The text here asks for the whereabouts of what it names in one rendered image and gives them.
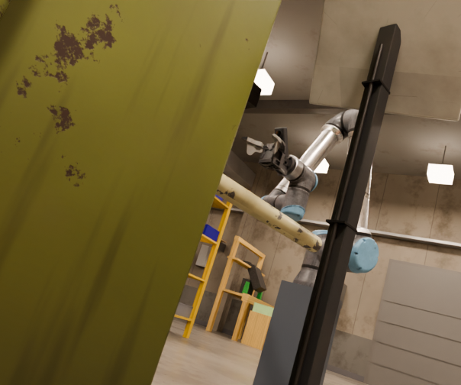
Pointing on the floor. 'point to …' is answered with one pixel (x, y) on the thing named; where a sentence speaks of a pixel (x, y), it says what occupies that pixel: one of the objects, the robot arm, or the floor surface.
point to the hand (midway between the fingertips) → (256, 134)
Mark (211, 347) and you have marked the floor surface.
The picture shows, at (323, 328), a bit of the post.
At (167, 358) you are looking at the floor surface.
